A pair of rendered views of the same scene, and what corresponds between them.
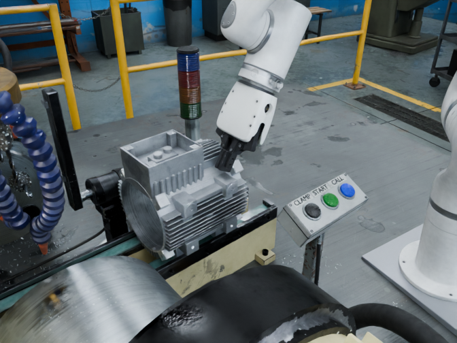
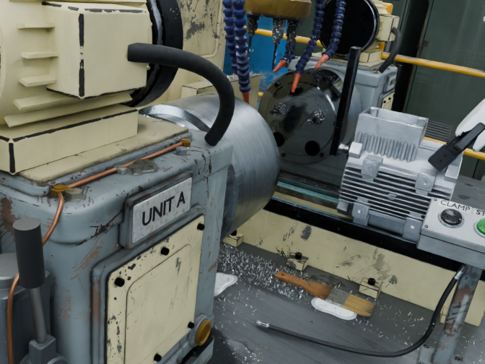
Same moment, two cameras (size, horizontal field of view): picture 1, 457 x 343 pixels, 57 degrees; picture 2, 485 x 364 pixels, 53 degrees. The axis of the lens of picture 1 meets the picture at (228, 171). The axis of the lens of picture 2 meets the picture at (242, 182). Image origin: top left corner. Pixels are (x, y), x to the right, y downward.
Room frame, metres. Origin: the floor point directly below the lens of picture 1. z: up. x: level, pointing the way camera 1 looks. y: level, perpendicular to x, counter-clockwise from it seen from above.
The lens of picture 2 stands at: (0.02, -0.61, 1.35)
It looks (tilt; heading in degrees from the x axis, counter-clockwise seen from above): 22 degrees down; 64
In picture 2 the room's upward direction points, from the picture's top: 7 degrees clockwise
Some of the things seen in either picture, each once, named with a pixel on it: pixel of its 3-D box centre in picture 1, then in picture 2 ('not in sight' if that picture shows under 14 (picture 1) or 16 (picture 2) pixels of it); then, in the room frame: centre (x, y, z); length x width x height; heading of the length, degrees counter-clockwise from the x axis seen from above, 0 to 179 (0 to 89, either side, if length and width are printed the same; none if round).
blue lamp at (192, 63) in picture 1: (188, 60); not in sight; (1.10, 0.11, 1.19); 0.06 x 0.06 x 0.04
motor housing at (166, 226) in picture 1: (183, 196); (399, 182); (0.71, 0.09, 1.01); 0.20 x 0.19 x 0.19; 131
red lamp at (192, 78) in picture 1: (189, 76); not in sight; (1.10, 0.11, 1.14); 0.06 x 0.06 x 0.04
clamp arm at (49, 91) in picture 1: (64, 152); (345, 102); (0.71, 0.32, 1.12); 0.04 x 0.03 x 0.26; 130
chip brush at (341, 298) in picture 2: not in sight; (323, 292); (0.55, 0.05, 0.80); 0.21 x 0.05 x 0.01; 129
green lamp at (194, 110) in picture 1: (190, 107); not in sight; (1.10, 0.11, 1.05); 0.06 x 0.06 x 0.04
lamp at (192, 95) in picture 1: (190, 92); not in sight; (1.10, 0.11, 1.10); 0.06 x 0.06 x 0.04
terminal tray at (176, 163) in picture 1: (163, 163); (390, 133); (0.69, 0.12, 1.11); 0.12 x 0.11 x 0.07; 131
